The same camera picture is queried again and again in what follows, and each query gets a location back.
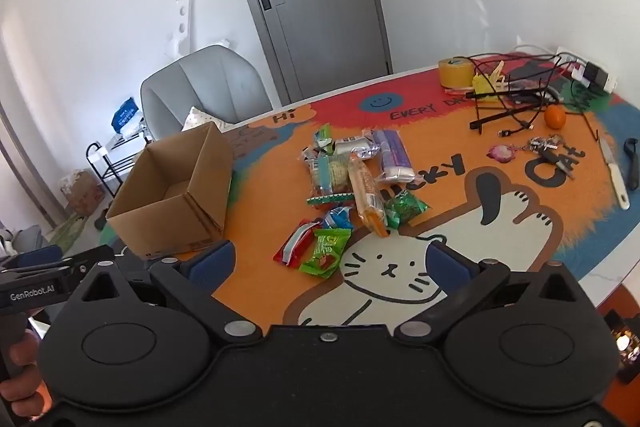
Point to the grey sofa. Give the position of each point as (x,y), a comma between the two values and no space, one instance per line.
(25,242)

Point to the small clear snack packet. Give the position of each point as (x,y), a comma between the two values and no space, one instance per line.
(307,154)

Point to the green and white snack packet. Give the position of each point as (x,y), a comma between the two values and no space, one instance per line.
(324,138)

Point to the bunch of keys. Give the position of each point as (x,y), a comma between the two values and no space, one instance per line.
(542,144)

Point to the open doorway frame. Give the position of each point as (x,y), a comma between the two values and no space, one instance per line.
(30,177)

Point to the black slipper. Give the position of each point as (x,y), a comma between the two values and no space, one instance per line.
(101,217)

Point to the bright green snack packet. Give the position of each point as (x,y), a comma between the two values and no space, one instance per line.
(325,252)

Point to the white cake packet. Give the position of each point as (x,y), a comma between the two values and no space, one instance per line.
(352,146)

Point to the dark green snack packet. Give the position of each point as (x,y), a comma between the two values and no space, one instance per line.
(405,207)

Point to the purple snack packet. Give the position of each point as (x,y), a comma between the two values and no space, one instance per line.
(392,154)

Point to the blue snack packet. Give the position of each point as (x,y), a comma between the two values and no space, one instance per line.
(337,218)

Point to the grey chair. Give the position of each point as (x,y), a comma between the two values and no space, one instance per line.
(210,82)

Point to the orange fruit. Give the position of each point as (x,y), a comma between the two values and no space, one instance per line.
(555,118)

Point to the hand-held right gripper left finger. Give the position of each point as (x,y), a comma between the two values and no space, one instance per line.
(215,263)

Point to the blue and white bag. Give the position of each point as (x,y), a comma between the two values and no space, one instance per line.
(125,114)

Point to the grey door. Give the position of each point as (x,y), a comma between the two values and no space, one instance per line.
(320,7)

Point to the white foam board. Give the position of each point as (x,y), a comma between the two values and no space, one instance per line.
(181,27)

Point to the yellow tape roll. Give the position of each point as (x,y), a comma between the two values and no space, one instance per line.
(455,74)

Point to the black power adapter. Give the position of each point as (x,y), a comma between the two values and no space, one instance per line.
(596,73)

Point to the white power strip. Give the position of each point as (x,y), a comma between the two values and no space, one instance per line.
(580,72)

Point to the person's left hand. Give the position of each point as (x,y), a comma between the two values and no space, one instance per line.
(22,352)

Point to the brown cardboard box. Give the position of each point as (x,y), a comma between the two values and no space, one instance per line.
(165,217)

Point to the black shoe rack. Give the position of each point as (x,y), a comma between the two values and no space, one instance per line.
(107,164)

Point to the colourful cartoon table mat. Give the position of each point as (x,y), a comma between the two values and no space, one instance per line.
(450,217)

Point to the red and green snack packet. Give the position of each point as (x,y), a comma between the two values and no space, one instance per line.
(325,199)

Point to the beige hair claw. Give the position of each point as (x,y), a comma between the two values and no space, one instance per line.
(497,74)

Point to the long orange snack packet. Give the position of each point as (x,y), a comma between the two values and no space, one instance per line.
(367,197)

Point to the dotted white pillow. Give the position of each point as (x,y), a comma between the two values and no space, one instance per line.
(200,118)

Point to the printed cardboard box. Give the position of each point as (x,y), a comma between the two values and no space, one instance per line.
(82,194)

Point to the green floor mat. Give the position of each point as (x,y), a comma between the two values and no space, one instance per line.
(70,232)

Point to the yellow toy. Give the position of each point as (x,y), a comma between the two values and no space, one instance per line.
(482,88)

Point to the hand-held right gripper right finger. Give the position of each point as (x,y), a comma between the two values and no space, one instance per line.
(446,264)

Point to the clear cracker packet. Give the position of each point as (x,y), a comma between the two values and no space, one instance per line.
(327,174)

